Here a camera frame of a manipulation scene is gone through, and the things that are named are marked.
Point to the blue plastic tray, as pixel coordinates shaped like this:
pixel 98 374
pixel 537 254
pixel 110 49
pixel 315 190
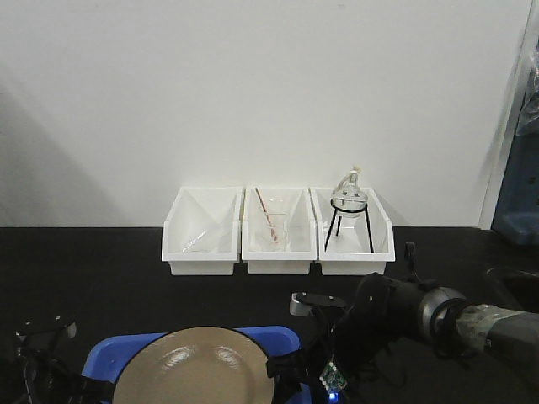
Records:
pixel 109 357

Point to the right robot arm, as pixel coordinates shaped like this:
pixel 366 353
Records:
pixel 455 328

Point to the white plastic bin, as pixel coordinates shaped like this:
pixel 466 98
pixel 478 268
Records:
pixel 195 209
pixel 302 247
pixel 349 253

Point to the right white plastic bin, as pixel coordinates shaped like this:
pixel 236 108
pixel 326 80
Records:
pixel 349 253

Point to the glass alcohol lamp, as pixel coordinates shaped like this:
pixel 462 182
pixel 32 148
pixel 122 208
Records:
pixel 347 198

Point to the clear glass beaker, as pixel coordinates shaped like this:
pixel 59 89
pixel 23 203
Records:
pixel 280 218

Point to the blue equipment at right edge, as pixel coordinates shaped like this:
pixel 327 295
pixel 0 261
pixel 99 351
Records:
pixel 516 214

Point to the red striped glass rod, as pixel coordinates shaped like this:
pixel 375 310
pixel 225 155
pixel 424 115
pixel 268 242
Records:
pixel 271 226

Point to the black wire tripod stand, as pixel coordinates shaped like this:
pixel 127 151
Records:
pixel 368 231

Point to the right green circuit board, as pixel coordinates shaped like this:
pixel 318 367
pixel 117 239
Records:
pixel 331 378

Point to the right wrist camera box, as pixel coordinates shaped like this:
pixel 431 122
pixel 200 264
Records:
pixel 303 303

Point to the glass rod in left bin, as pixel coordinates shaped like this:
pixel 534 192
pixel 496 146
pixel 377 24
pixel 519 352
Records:
pixel 202 242

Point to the beige plate with black rim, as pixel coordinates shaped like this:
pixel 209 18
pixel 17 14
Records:
pixel 197 365

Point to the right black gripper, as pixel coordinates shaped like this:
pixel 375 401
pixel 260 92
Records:
pixel 384 310

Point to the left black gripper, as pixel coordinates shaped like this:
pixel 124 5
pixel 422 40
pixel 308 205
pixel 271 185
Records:
pixel 32 373

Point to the left white plastic bin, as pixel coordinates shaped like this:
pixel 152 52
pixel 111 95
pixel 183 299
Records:
pixel 195 209

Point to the middle white plastic bin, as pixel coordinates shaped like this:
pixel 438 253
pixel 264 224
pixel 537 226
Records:
pixel 302 247

